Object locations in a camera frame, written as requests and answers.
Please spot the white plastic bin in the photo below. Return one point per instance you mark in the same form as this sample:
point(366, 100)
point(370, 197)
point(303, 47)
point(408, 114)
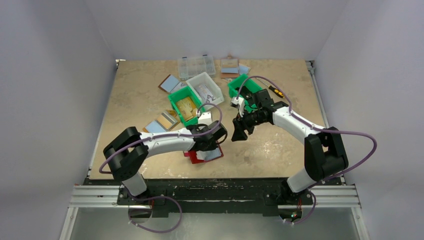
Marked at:
point(209, 82)

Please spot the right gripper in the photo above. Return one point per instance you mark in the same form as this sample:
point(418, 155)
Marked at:
point(243, 122)

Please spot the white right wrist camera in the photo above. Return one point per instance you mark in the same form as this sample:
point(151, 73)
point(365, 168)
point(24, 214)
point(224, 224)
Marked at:
point(239, 103)

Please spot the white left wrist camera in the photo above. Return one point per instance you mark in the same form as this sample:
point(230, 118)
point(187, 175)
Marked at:
point(205, 118)

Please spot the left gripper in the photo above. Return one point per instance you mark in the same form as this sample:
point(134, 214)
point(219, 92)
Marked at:
point(213, 145)

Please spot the red card holder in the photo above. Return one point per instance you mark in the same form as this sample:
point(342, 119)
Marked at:
point(199, 157)

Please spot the green bin with black cards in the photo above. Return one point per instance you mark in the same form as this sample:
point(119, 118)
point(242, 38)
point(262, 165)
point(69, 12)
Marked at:
point(247, 91)

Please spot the green bin with gold cards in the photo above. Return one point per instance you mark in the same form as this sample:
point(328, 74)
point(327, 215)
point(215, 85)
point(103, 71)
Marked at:
point(184, 92)

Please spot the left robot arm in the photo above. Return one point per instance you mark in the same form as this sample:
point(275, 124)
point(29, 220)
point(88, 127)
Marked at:
point(127, 152)

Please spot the brown open card holder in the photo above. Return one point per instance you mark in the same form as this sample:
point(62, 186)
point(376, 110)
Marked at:
point(171, 84)

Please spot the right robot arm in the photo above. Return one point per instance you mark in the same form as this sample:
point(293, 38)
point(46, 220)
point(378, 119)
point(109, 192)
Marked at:
point(324, 151)

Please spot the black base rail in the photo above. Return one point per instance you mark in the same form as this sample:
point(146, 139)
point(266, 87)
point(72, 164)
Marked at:
point(260, 195)

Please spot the aluminium frame rail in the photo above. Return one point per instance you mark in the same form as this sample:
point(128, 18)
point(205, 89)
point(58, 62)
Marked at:
point(98, 196)

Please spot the clear compartment organizer box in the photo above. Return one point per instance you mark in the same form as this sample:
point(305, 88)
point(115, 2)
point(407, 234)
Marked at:
point(189, 67)

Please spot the silver VIP card stack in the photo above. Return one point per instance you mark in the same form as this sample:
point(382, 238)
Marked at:
point(205, 93)

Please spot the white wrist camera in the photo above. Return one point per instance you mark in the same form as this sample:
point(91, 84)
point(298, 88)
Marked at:
point(239, 103)
point(205, 118)

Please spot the tan open card holder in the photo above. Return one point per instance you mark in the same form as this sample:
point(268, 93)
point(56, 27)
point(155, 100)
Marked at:
point(165, 122)

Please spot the yellow black screwdriver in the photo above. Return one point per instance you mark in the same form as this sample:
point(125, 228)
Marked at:
point(272, 88)

